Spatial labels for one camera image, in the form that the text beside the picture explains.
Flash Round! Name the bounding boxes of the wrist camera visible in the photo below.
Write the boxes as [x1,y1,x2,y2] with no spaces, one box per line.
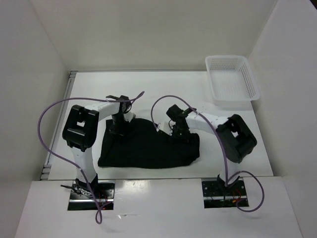
[156,121,172,136]
[124,112,136,122]

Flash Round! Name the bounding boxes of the white plastic basket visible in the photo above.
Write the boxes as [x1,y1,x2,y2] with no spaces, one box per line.
[205,55,260,105]

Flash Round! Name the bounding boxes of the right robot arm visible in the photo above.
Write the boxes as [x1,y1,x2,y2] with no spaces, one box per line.
[166,105,257,195]

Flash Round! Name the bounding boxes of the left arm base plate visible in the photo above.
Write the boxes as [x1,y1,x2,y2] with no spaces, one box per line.
[63,180,115,211]

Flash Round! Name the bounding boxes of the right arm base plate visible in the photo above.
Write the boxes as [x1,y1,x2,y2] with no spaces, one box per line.
[201,178,249,209]

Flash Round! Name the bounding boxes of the black shorts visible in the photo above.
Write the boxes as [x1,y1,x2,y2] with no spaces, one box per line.
[98,118,200,169]

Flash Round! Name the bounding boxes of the purple cable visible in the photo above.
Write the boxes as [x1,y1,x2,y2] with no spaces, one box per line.
[151,95,265,213]
[36,91,146,225]

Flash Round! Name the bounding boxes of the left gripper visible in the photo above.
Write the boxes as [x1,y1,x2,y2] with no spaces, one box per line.
[108,113,131,143]

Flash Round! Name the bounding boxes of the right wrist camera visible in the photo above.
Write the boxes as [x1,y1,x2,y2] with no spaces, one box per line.
[156,121,172,136]

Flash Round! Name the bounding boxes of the aluminium table edge rail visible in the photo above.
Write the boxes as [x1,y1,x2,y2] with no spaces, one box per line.
[39,71,77,181]

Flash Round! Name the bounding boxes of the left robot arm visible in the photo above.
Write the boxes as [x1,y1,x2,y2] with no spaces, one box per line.
[62,95,133,198]

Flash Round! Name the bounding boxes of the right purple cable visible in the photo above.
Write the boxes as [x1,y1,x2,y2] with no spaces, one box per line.
[151,95,265,213]

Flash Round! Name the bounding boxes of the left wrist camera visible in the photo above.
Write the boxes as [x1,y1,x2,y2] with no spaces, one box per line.
[124,112,136,122]

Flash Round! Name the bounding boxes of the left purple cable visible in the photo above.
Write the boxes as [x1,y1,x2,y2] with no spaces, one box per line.
[36,91,146,225]

